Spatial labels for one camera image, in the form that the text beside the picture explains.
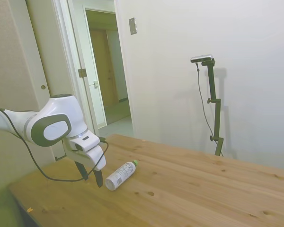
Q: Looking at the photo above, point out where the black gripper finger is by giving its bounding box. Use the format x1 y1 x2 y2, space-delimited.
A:
93 169 104 188
73 160 89 181

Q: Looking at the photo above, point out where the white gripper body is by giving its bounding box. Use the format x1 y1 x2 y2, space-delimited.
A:
62 138 107 172

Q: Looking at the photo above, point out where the clear bottle with green cap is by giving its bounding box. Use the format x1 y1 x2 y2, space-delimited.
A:
105 160 140 191

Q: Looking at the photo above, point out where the brown wooden hallway door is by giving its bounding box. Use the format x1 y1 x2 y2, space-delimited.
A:
89 28 120 107

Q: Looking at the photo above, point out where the beige door with round pull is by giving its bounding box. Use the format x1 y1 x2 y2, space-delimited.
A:
8 0 73 164

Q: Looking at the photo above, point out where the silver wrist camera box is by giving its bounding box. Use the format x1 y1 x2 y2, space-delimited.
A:
70 132 102 153

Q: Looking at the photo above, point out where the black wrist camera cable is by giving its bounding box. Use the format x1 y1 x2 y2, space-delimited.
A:
0 104 109 183

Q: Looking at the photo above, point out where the grey metal wall plate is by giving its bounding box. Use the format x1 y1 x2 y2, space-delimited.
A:
128 17 138 35

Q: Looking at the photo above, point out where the black jointed camera stand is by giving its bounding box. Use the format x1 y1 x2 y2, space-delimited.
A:
201 59 224 157

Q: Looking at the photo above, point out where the silver camera on stand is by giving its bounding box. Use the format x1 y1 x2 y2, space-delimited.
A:
190 54 213 63

